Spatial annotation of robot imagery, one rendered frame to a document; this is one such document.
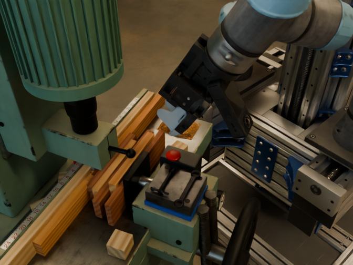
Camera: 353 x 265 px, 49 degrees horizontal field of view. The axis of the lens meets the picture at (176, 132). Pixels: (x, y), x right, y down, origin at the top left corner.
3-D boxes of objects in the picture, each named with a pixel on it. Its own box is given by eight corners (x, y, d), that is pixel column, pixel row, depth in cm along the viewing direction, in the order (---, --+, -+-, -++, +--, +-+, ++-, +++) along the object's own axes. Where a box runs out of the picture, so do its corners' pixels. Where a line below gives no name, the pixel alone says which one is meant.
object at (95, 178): (97, 202, 84) (93, 187, 81) (90, 200, 85) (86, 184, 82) (137, 149, 97) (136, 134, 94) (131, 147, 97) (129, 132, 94)
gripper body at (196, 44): (173, 73, 70) (208, 26, 61) (210, 102, 71) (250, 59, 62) (155, 96, 65) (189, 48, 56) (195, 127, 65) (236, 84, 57)
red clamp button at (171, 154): (177, 164, 77) (177, 160, 76) (163, 159, 78) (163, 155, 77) (183, 154, 79) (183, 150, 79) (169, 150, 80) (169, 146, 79)
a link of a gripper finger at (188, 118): (180, 118, 71) (204, 90, 65) (187, 123, 71) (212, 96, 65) (169, 133, 68) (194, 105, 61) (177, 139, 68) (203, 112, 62)
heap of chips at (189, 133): (190, 140, 99) (191, 134, 98) (156, 129, 102) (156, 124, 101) (201, 124, 104) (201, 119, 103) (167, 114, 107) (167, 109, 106)
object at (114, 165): (101, 207, 83) (97, 190, 80) (95, 205, 84) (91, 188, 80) (138, 157, 95) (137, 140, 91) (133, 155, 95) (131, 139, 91)
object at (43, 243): (44, 256, 74) (40, 245, 72) (37, 253, 75) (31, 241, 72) (174, 91, 115) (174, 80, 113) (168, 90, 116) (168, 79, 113)
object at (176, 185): (190, 222, 73) (191, 203, 70) (139, 203, 77) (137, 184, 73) (215, 175, 82) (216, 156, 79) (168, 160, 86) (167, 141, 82)
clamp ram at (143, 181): (156, 218, 80) (155, 190, 75) (125, 206, 83) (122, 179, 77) (175, 188, 87) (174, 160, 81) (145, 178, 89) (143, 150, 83)
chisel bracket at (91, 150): (102, 176, 79) (97, 146, 73) (47, 156, 83) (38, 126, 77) (121, 153, 84) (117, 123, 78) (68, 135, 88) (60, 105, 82)
